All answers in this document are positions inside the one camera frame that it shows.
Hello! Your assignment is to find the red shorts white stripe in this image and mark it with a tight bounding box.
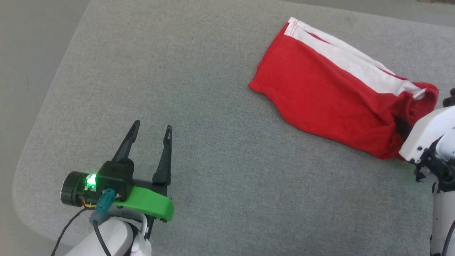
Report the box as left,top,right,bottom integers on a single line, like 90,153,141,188
248,17,440,160

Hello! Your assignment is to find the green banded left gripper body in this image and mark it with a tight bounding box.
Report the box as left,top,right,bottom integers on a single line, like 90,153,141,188
60,171,175,223

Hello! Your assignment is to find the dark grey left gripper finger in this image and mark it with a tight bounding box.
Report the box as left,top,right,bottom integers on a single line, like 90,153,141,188
152,125,173,186
112,120,141,164

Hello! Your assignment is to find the thin black cable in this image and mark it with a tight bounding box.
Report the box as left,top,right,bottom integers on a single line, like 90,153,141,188
51,207,87,256

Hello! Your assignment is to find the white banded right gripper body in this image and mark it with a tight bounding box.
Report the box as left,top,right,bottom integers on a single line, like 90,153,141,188
398,106,455,164

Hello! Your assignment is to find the black cable teal connector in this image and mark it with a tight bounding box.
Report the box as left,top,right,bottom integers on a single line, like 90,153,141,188
88,188,118,256

